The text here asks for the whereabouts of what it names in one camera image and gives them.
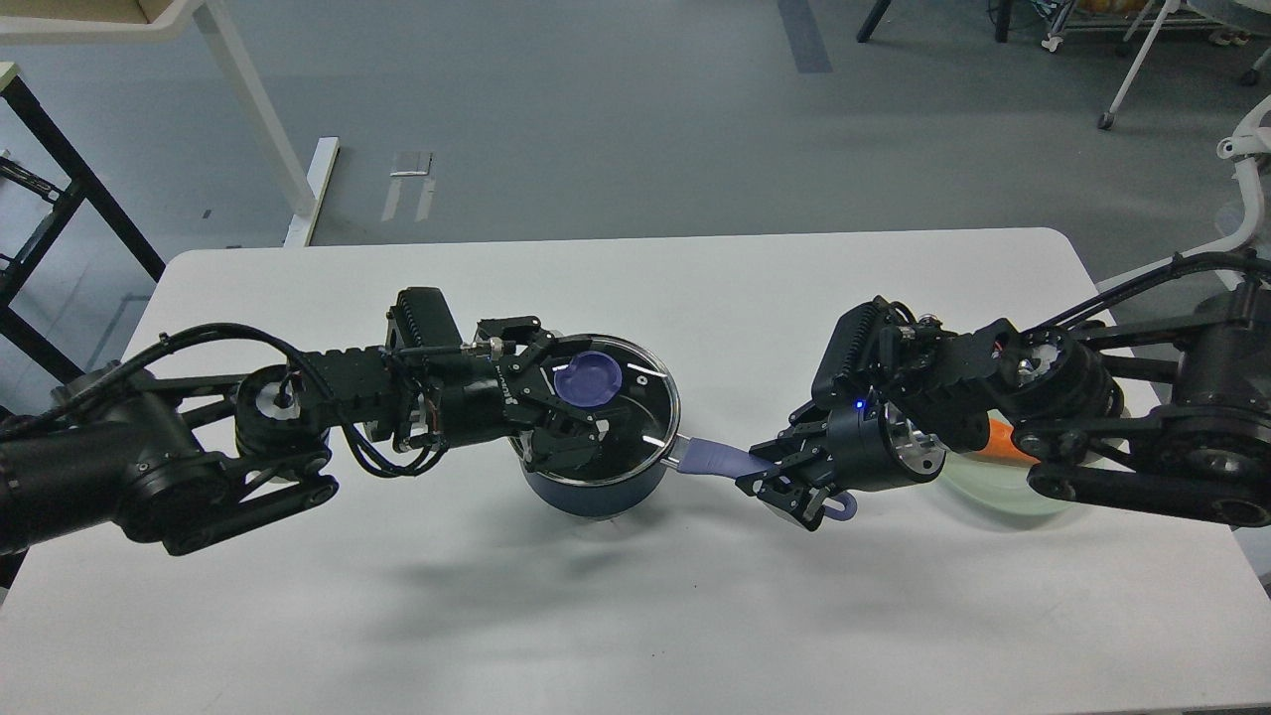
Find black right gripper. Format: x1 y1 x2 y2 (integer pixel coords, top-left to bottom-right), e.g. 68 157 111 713
736 403 948 532

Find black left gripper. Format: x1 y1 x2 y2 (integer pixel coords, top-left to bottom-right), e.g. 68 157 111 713
422 316 605 474

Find glass pot lid purple knob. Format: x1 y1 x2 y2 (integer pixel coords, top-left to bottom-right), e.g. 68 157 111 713
516 334 684 488

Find dark blue saucepan purple handle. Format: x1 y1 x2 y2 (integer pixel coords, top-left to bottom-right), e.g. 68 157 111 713
516 432 857 521

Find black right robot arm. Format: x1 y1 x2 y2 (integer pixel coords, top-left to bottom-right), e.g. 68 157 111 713
735 249 1270 530

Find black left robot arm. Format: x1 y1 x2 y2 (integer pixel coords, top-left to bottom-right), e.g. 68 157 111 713
3 309 618 558

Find orange toy carrot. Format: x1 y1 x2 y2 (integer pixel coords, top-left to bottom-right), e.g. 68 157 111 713
972 417 1038 467

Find translucent green oval plate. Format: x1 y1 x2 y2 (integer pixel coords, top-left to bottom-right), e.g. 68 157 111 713
938 410 1075 517

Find white rolling cart legs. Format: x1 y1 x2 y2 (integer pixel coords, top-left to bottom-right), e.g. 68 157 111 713
1038 0 1271 130

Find white chair base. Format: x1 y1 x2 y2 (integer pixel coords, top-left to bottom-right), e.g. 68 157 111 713
1092 94 1271 293

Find white desk with legs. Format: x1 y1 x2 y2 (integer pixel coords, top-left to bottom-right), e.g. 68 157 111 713
1 1 342 249

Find black right camera module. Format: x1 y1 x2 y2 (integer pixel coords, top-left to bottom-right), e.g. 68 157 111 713
810 297 891 411

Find black camera module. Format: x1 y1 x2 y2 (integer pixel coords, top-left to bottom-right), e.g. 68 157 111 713
385 288 463 351
810 297 891 411

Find black left camera module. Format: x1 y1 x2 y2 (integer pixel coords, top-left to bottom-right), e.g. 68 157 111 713
385 288 463 351

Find black metal frame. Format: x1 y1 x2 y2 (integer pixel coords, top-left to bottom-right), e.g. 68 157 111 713
1 63 167 384

